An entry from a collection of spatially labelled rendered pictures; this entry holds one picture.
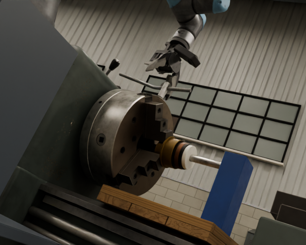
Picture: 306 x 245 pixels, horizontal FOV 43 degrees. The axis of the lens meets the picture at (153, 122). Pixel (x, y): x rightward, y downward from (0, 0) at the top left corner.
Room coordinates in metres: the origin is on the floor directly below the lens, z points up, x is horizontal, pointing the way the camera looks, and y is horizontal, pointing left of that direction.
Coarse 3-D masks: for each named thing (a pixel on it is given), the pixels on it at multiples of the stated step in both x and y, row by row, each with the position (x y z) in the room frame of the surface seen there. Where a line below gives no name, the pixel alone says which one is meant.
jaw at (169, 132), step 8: (152, 104) 1.06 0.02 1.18; (160, 104) 1.07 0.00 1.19; (144, 112) 1.09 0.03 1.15; (152, 112) 1.07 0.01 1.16; (160, 112) 1.08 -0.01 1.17; (144, 120) 1.10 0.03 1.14; (152, 120) 1.08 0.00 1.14; (160, 120) 1.07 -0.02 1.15; (144, 128) 1.11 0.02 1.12; (152, 128) 1.09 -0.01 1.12; (160, 128) 1.07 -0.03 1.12; (144, 136) 1.12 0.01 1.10; (152, 136) 1.10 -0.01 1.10; (160, 136) 1.08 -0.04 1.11; (168, 136) 1.08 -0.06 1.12
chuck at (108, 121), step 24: (120, 96) 1.08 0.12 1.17; (144, 96) 1.06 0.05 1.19; (96, 120) 1.07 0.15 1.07; (120, 120) 1.03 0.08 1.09; (168, 120) 1.20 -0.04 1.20; (96, 144) 1.07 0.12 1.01; (120, 144) 1.06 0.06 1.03; (144, 144) 1.21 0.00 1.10; (96, 168) 1.11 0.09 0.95; (120, 168) 1.10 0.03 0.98; (144, 192) 1.23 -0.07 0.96
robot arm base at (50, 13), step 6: (30, 0) 0.66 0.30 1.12; (36, 0) 0.66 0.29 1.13; (42, 0) 0.67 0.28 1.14; (48, 0) 0.68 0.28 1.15; (54, 0) 0.70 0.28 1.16; (60, 0) 0.73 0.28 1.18; (36, 6) 0.66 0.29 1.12; (42, 6) 0.67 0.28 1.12; (48, 6) 0.68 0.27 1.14; (54, 6) 0.70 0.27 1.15; (42, 12) 0.68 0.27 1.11; (48, 12) 0.69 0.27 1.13; (54, 12) 0.71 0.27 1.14; (48, 18) 0.69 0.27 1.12; (54, 18) 0.71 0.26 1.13; (54, 24) 0.72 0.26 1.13
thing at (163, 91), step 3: (165, 84) 1.20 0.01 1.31; (168, 84) 1.20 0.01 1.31; (162, 87) 1.20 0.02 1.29; (165, 87) 1.19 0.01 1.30; (162, 90) 1.19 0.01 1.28; (165, 90) 1.19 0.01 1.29; (159, 93) 1.19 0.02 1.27; (162, 93) 1.19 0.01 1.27; (165, 93) 1.20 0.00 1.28; (159, 96) 1.19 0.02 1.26; (162, 96) 1.19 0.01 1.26
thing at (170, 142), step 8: (160, 144) 1.09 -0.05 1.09; (168, 144) 1.06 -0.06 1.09; (176, 144) 1.06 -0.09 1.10; (184, 144) 1.05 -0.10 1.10; (160, 152) 1.07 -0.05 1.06; (168, 152) 1.06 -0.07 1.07; (176, 152) 1.05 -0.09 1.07; (160, 160) 1.08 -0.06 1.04; (168, 160) 1.07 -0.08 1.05; (176, 160) 1.06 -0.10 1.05; (176, 168) 1.10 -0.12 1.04
